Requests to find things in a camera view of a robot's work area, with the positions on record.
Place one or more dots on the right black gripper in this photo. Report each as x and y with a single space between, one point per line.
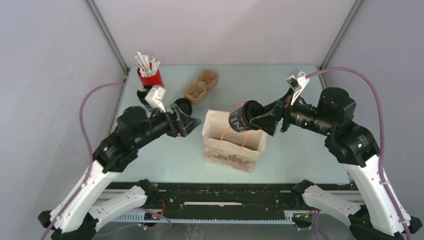
273 111

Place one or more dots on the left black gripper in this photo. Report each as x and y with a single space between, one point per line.
181 123

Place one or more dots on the black paper coffee cup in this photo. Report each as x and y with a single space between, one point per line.
237 120

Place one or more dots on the beige paper bag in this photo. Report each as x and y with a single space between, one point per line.
227 148

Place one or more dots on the black plastic cup lid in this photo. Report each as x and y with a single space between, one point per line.
251 109

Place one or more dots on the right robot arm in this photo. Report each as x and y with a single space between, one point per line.
354 147

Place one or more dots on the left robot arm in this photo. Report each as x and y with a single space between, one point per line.
78 217

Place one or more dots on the stack of black lids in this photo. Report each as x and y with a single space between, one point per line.
184 105

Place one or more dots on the brown pulp cup carrier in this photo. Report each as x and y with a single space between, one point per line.
205 81

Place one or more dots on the red cylindrical holder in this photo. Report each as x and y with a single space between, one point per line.
151 80

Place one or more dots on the stack of black cups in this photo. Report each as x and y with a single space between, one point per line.
142 93

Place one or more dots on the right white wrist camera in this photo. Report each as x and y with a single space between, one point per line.
297 81

